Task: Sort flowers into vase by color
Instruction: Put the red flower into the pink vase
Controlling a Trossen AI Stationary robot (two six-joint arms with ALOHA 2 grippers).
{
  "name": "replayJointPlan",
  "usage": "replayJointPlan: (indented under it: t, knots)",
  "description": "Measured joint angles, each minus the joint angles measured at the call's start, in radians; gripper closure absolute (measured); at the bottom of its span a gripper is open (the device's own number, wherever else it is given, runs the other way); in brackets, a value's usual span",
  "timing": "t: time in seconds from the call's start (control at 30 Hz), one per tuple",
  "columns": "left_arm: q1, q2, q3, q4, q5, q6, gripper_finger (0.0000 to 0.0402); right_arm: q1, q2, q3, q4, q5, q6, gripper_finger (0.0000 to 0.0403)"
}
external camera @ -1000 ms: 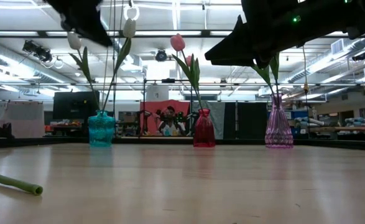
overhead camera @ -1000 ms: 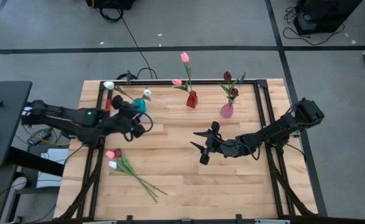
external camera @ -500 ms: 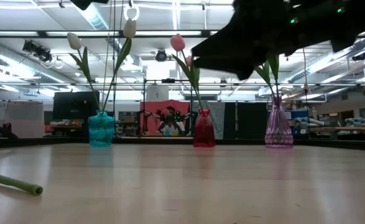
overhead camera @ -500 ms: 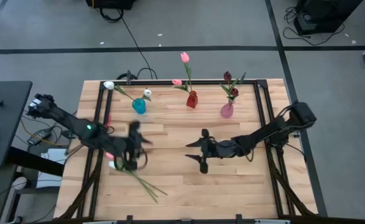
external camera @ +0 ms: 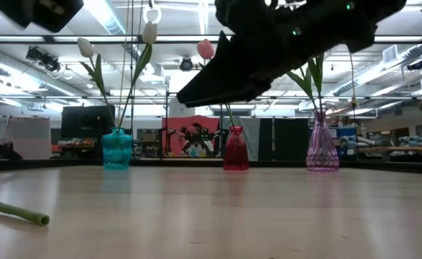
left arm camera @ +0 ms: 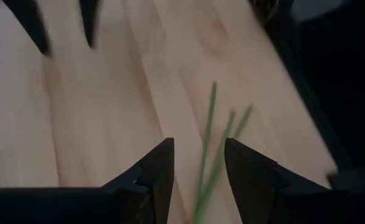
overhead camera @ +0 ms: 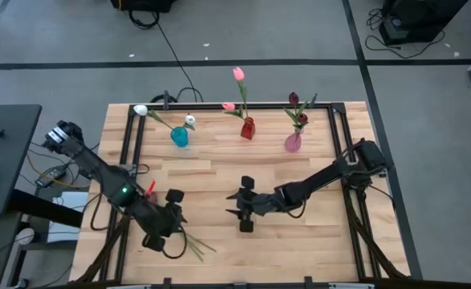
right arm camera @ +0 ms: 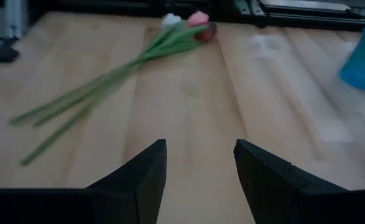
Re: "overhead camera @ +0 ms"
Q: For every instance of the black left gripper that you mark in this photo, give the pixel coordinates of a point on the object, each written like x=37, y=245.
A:
x=161, y=222

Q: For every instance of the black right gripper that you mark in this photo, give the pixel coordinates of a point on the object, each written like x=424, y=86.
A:
x=263, y=204

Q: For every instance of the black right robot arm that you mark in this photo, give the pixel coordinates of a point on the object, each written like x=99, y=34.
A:
x=323, y=176

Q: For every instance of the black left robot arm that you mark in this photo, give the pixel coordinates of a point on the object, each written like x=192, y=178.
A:
x=98, y=172

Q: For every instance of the red glass vase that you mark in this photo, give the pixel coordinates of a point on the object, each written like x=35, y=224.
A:
x=248, y=130

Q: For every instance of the blue glass vase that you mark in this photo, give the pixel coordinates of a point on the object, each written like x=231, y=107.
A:
x=179, y=137

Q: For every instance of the purple glass vase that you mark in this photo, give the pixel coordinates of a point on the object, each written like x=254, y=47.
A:
x=293, y=143

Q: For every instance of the black power adapter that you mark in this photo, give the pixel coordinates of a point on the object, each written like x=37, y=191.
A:
x=50, y=175

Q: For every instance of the white round disc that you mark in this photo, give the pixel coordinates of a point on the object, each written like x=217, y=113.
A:
x=25, y=237

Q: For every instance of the black desk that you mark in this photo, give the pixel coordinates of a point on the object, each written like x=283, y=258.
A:
x=6, y=152

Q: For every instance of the small black equipment box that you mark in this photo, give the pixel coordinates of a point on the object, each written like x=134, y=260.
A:
x=143, y=5

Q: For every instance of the large black equipment case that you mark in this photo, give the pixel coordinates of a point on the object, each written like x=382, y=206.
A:
x=419, y=16

